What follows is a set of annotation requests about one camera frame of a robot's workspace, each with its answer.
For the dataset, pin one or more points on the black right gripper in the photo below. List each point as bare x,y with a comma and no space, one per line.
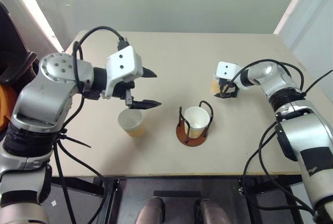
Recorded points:
233,91

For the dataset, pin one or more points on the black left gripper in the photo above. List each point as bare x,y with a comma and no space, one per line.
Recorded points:
122,89

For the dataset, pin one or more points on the white and tan paper cup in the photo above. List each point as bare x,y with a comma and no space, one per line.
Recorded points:
195,116
130,121
215,84

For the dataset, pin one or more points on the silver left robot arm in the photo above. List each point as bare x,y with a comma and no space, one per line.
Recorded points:
39,91

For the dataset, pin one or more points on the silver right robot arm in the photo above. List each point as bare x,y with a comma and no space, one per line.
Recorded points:
299,135

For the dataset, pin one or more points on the dark rounded robot foot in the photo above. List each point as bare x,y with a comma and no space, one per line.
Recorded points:
214,212
151,211

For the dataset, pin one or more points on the dark brown chair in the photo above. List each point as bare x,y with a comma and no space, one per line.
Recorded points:
13,62

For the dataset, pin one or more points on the orange object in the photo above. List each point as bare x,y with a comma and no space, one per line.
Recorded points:
6,104

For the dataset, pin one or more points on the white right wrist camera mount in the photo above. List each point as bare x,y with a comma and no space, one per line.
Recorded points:
227,69

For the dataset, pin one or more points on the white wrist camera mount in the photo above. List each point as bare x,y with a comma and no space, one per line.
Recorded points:
122,63
227,69

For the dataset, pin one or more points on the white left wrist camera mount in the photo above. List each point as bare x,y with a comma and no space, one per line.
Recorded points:
122,63

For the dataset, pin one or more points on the black table frame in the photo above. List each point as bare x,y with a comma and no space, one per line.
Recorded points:
112,200

